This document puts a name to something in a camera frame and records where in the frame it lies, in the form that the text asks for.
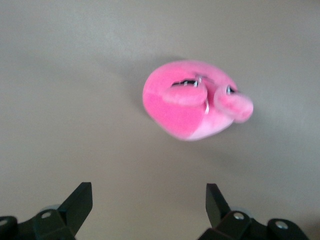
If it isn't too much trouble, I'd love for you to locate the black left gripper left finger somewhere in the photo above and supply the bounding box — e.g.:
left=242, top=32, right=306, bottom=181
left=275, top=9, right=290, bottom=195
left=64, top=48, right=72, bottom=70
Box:
left=0, top=181, right=94, bottom=240

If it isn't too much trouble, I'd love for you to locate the pink plush toy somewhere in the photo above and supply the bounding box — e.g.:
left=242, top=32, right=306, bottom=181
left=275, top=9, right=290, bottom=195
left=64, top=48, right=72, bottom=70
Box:
left=141, top=59, right=255, bottom=142

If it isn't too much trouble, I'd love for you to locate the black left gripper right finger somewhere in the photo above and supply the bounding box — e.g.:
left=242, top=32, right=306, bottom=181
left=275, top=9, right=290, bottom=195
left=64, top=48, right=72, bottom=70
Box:
left=197, top=183, right=311, bottom=240

